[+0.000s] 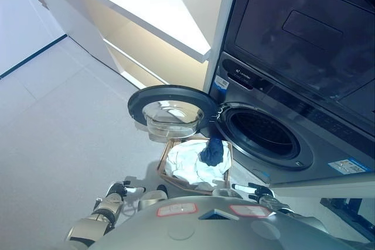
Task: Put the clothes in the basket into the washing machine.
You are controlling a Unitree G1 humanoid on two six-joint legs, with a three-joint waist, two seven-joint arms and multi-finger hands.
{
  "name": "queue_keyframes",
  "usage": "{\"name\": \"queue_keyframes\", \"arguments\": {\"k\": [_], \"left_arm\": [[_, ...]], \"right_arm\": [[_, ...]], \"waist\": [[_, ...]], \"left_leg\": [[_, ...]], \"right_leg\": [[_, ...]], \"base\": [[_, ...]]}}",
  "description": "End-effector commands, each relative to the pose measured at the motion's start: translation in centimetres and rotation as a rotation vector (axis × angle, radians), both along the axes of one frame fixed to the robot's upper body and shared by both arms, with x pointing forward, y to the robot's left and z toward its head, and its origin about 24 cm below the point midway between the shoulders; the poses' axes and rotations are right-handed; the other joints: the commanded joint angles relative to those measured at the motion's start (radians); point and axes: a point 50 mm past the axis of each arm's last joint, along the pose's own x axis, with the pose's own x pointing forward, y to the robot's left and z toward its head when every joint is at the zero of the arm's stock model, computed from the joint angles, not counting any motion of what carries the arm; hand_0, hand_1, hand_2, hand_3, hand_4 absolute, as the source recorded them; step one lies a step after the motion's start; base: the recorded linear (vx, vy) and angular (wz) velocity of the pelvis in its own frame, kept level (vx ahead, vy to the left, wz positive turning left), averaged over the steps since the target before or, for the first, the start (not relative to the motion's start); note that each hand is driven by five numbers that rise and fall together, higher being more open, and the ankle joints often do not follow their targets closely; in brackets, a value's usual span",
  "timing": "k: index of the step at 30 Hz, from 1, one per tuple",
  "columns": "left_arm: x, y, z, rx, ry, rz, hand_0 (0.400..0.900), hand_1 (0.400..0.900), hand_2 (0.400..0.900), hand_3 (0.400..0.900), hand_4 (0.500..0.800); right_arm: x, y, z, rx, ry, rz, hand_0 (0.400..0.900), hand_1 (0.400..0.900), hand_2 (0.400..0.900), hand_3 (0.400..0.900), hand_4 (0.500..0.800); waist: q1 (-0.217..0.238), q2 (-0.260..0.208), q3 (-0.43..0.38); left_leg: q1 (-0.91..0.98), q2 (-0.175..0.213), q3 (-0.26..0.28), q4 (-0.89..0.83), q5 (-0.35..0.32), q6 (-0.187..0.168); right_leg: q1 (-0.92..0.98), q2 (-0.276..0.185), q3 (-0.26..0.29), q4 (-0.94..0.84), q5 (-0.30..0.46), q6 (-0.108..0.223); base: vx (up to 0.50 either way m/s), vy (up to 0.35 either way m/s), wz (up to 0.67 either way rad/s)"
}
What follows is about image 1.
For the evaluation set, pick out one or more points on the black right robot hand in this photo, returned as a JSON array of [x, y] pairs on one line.
[[260, 193]]

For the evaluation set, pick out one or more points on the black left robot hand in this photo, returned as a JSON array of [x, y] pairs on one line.
[[117, 191]]

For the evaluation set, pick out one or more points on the dark blue garment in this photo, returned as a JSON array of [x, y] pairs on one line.
[[212, 153]]

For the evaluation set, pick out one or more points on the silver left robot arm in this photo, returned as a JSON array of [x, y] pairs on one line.
[[96, 217]]

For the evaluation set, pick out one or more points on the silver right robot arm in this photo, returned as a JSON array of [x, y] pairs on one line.
[[301, 217]]

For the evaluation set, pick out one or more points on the grey front-load washing machine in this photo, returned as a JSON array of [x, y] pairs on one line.
[[319, 141]]

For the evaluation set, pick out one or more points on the red-bordered white torso label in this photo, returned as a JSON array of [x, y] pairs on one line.
[[177, 210], [250, 210]]

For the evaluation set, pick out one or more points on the silver right robot leg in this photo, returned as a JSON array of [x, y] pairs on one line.
[[227, 193]]

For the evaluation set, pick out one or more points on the silver robot leg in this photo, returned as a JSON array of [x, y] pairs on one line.
[[153, 195], [227, 193]]

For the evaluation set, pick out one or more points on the silver left robot leg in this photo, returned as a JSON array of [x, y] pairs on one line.
[[153, 195]]

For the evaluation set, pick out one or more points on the silver robot torso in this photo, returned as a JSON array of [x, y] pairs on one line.
[[205, 229]]

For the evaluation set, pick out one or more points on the white crumpled cloth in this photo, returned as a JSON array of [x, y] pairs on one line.
[[187, 162]]

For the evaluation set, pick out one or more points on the blue white instruction sticker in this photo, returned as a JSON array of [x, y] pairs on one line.
[[348, 166]]

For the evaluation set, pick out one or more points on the round glass washer door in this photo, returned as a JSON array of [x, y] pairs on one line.
[[173, 102]]

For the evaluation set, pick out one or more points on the blue energy label sticker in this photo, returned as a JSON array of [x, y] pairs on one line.
[[221, 82]]

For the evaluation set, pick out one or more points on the dark grey stacked dryer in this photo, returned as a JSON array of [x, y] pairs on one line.
[[293, 27]]

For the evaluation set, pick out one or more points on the white shelf cabinet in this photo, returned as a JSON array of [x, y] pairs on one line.
[[146, 4]]

